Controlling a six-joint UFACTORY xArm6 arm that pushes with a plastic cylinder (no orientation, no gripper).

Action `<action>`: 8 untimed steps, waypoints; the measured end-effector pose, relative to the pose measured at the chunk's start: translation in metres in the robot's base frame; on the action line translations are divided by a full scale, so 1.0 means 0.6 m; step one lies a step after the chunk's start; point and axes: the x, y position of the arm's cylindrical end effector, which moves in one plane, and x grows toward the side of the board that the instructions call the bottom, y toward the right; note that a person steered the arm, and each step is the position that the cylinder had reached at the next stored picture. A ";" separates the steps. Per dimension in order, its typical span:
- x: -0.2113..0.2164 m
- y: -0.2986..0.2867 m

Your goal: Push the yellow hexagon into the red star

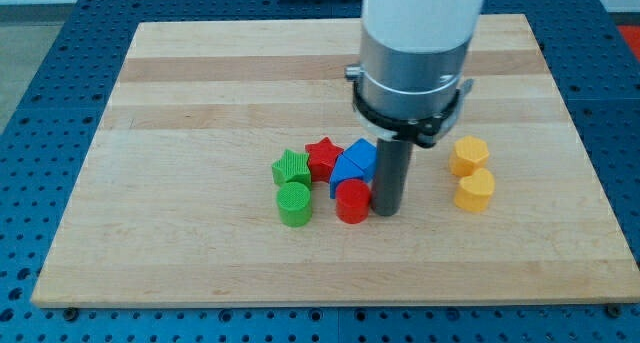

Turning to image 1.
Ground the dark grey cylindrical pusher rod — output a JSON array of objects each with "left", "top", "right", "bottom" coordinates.
[{"left": 371, "top": 139, "right": 412, "bottom": 216}]

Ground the green cylinder block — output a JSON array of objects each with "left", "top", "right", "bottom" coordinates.
[{"left": 276, "top": 182, "right": 312, "bottom": 228}]

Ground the red star block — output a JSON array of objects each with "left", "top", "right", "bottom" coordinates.
[{"left": 305, "top": 137, "right": 344, "bottom": 183}]

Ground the yellow heart block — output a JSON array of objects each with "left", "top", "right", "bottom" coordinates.
[{"left": 454, "top": 168, "right": 496, "bottom": 212}]

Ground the green star block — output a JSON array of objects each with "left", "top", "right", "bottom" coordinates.
[{"left": 271, "top": 149, "right": 312, "bottom": 188}]

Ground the blue pentagon block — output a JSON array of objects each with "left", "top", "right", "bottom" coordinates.
[{"left": 329, "top": 155, "right": 364, "bottom": 199}]

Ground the blue cube block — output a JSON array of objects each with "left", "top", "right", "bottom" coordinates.
[{"left": 343, "top": 138, "right": 377, "bottom": 182}]

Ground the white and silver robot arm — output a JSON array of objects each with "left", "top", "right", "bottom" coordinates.
[{"left": 345, "top": 0, "right": 484, "bottom": 148}]

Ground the wooden board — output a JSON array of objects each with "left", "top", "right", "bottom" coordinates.
[{"left": 31, "top": 14, "right": 639, "bottom": 308}]

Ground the yellow hexagon block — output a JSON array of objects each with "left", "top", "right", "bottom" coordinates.
[{"left": 449, "top": 136, "right": 490, "bottom": 177}]

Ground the red cylinder block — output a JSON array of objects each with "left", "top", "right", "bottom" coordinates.
[{"left": 335, "top": 179, "right": 371, "bottom": 224}]

